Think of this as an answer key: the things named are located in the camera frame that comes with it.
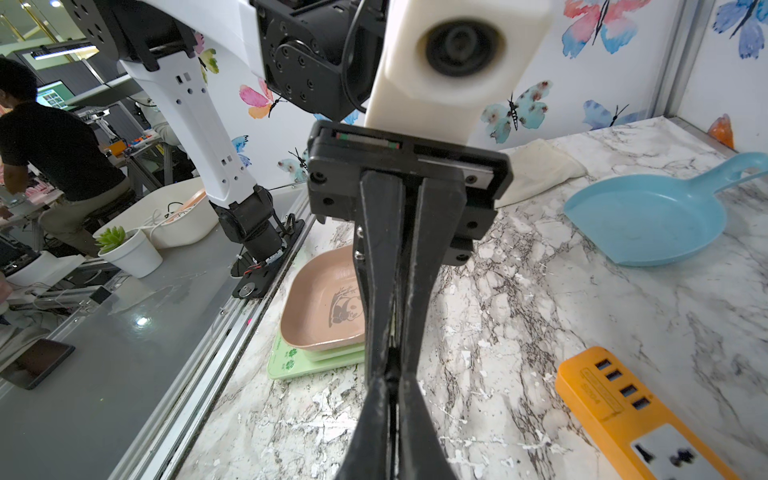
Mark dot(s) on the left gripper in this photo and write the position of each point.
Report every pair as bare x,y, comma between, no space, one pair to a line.
347,162

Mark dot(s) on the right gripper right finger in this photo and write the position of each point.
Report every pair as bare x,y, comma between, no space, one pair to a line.
419,451

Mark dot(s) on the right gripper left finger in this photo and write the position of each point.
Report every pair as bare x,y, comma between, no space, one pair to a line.
369,455

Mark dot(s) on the green electronic scale pink tray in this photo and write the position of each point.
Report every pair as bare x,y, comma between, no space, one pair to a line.
322,326

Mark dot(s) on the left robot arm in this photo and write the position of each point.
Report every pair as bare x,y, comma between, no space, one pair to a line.
322,56

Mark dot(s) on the beige cloth glove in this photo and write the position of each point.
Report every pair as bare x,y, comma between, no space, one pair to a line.
537,167

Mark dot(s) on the orange power strip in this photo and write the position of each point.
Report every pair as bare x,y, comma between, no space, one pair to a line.
639,435

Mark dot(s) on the white tub outside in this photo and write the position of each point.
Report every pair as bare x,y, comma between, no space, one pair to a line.
172,216

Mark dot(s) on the blue plastic dustpan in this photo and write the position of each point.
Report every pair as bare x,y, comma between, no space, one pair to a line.
652,220

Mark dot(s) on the small succulent white pot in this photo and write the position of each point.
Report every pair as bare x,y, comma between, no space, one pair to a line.
131,251

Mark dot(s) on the person in black shirt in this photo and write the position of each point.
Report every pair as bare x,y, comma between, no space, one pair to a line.
64,149

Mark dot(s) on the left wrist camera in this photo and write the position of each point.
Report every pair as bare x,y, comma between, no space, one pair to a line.
444,61

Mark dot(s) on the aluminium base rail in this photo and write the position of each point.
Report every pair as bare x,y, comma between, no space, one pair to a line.
190,332

